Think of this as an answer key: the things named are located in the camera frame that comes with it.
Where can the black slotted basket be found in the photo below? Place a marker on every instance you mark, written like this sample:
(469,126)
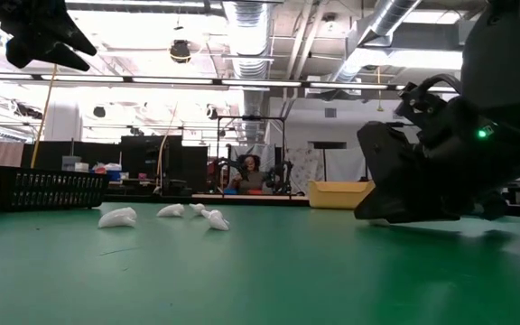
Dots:
(39,189)

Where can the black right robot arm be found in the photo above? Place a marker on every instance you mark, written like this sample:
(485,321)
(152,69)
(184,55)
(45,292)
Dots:
(504,90)

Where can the black round ceiling fixture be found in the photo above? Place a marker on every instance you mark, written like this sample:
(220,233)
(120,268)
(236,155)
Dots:
(180,51)

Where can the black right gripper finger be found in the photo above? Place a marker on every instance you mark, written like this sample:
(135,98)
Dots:
(400,210)

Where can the LED light bar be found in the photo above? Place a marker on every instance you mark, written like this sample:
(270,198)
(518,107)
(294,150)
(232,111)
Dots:
(197,83)

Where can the white column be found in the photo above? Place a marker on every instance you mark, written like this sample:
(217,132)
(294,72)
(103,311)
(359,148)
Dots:
(63,119)

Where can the black frame stand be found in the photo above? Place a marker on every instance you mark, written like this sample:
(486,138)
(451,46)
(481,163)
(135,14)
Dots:
(251,117)

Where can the yellow plastic tub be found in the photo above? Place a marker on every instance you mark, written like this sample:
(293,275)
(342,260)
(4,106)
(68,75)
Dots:
(339,196)

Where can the grey storage box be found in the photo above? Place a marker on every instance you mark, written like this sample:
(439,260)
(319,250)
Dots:
(70,162)

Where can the black neighbouring robot arm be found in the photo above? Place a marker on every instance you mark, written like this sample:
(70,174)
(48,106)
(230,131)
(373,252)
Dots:
(282,178)

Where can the person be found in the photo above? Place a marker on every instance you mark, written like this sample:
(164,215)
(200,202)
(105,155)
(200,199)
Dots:
(251,173)

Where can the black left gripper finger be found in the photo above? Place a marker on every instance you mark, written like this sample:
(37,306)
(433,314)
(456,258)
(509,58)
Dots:
(72,38)
(66,56)

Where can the black partition wall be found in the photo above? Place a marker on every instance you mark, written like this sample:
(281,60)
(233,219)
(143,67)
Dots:
(151,153)

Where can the silver ventilation duct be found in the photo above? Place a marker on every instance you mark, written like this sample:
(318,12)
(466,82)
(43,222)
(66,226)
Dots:
(248,45)
(386,18)

